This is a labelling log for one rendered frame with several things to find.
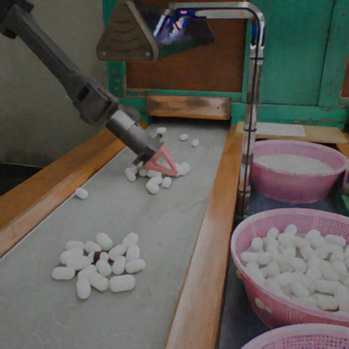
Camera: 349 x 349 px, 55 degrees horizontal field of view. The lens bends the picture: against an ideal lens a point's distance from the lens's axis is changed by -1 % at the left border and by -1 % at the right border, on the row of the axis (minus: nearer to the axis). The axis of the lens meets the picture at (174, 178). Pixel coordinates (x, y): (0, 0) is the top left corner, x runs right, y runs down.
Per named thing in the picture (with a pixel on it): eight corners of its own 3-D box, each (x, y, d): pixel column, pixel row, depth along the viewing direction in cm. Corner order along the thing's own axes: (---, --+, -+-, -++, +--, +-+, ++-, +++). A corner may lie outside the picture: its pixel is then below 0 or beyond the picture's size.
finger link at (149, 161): (189, 158, 86) (161, 133, 85) (184, 169, 79) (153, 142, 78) (172, 175, 89) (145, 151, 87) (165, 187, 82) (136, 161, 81)
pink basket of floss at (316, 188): (290, 220, 78) (297, 182, 74) (221, 179, 99) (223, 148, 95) (362, 194, 90) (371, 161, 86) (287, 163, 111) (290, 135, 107)
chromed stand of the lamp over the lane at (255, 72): (160, 225, 76) (156, 1, 58) (179, 187, 94) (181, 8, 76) (247, 235, 72) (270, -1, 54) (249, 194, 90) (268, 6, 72)
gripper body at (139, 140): (165, 136, 85) (142, 116, 84) (154, 149, 76) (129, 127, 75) (149, 153, 88) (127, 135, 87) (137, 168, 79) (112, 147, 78)
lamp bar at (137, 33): (95, 61, 43) (90, -2, 41) (187, 43, 99) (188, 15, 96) (155, 61, 42) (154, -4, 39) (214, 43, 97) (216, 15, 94)
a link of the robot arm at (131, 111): (75, 114, 79) (96, 86, 77) (93, 109, 90) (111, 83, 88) (115, 148, 81) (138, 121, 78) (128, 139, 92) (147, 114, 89)
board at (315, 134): (234, 136, 107) (234, 132, 107) (237, 125, 120) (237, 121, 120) (347, 144, 100) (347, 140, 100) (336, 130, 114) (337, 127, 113)
